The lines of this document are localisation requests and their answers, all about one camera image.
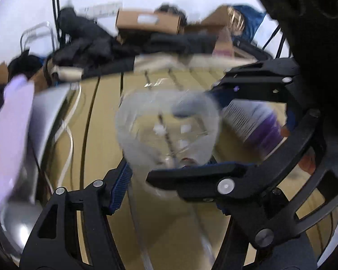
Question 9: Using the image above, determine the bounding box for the lavender pouch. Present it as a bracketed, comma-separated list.
[0, 75, 34, 206]

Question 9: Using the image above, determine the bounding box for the purple white bottle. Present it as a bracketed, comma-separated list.
[221, 99, 283, 158]

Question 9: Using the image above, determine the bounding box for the blue chair with wicker ball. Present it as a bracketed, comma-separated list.
[228, 4, 272, 60]

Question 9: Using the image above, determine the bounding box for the metal frame folding stool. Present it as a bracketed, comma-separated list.
[19, 21, 57, 57]

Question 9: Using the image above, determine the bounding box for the tan folding slat table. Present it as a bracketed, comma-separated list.
[36, 67, 338, 270]

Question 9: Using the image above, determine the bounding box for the white wall power strip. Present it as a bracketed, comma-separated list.
[78, 2, 123, 19]

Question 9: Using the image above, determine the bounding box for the clear glass mug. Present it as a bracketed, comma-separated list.
[115, 89, 220, 199]

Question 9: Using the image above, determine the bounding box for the open cardboard box right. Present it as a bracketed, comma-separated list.
[184, 5, 245, 57]

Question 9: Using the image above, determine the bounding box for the brown cardboard box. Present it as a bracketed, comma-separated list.
[115, 9, 181, 42]

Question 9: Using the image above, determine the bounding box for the large cardboard box left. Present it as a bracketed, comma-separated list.
[0, 62, 49, 93]

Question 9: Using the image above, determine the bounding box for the pile of black clothes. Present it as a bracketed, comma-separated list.
[51, 4, 217, 79]

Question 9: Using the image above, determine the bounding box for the silver laptop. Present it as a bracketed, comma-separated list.
[0, 84, 71, 261]

